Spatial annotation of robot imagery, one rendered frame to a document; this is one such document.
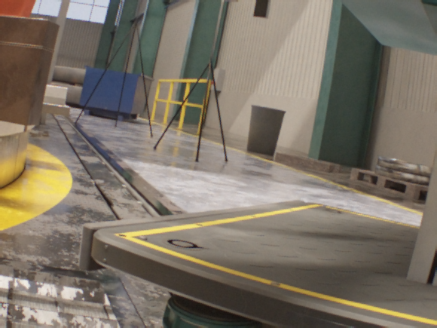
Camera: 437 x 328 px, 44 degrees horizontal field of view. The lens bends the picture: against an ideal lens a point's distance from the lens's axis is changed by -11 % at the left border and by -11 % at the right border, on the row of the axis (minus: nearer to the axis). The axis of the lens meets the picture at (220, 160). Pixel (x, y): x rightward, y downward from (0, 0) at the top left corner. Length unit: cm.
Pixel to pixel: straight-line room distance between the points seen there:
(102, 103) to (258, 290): 1117
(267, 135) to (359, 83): 257
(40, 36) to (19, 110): 26
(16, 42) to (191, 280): 161
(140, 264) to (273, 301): 13
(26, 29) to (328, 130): 888
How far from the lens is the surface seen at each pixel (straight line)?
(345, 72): 1069
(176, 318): 61
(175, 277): 53
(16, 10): 208
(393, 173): 664
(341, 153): 1073
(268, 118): 901
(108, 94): 1161
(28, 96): 200
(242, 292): 50
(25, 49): 203
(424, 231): 64
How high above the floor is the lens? 46
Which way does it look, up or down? 4 degrees down
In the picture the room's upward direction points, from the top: 11 degrees clockwise
